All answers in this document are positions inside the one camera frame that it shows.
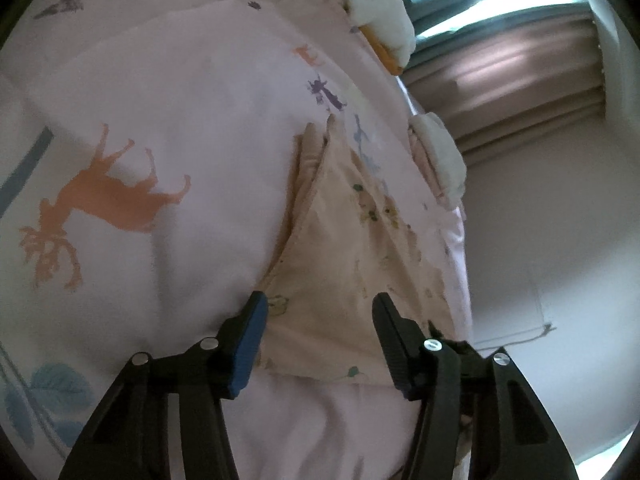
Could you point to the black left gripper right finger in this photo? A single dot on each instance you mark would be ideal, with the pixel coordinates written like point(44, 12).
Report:
point(513, 436)

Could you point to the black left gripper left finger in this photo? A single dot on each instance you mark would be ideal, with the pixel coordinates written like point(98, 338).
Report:
point(126, 436)

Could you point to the peach cartoon print garment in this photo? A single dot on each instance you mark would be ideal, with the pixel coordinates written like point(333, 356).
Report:
point(346, 242)

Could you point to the pink animal print bedsheet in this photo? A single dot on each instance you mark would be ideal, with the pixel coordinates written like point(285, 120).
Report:
point(148, 149)

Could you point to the pink pleated curtain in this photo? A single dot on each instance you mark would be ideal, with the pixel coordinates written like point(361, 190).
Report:
point(502, 72)

